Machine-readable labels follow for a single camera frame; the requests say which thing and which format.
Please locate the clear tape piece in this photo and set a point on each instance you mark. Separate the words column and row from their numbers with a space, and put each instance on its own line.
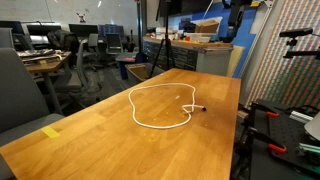
column 177, row 97

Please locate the brown cardboard box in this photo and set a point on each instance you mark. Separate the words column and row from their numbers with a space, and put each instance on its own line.
column 137, row 70

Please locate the small dark side table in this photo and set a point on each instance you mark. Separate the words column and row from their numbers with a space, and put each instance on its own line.
column 126, row 60

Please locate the gray metal drawer workbench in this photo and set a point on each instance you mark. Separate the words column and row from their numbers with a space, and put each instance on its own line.
column 213, row 61

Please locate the black tripod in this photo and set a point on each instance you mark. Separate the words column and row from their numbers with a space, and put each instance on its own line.
column 166, row 30

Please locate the mesh back office chair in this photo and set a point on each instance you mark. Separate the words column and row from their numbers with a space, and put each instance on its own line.
column 114, row 43

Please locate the white plastic tray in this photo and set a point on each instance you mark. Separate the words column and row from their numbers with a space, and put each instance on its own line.
column 200, row 37

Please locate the blue storage crates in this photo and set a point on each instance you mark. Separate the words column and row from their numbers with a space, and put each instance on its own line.
column 111, row 29

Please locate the open cardboard box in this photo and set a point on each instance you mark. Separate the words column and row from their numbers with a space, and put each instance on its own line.
column 207, row 26

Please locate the beige foam board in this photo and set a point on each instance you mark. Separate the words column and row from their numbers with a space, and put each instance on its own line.
column 235, row 60

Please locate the gray office chair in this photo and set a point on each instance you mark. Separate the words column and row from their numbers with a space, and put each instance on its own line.
column 81, row 71

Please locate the black computer monitor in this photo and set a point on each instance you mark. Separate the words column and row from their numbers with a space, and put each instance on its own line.
column 11, row 27
column 43, row 29
column 83, row 29

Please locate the blue foam panel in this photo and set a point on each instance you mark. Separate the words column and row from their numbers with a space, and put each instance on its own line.
column 248, row 40

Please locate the black hanging device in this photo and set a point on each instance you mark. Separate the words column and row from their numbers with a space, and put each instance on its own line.
column 236, row 16

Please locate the wooden office desk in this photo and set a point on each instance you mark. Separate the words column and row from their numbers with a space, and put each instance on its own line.
column 50, row 65

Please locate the yellow tape strip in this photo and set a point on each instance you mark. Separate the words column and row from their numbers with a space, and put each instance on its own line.
column 50, row 132

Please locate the colourful patterned backdrop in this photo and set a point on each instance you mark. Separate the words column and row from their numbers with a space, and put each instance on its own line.
column 286, row 80

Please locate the pile of papers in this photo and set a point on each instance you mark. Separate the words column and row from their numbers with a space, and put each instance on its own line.
column 36, row 55

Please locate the gray padded chair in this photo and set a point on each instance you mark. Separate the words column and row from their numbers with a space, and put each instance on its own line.
column 20, row 96

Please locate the silver aluminium extrusion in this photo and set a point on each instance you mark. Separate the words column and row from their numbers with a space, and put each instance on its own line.
column 301, row 116

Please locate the gray chair backrest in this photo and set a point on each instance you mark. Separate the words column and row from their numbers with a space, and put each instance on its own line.
column 6, row 38

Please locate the small dark wall drawing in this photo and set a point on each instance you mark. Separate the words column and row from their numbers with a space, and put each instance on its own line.
column 81, row 17

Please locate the aluminium extrusion post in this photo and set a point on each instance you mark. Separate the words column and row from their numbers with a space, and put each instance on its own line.
column 259, row 33

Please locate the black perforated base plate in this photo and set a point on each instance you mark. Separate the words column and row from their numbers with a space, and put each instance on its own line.
column 283, row 133

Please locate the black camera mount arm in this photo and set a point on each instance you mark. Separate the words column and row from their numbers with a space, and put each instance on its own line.
column 301, row 53

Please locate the black bar camera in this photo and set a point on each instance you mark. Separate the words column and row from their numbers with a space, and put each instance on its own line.
column 296, row 32

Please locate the green metal rail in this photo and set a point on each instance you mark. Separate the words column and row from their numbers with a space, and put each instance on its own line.
column 310, row 149

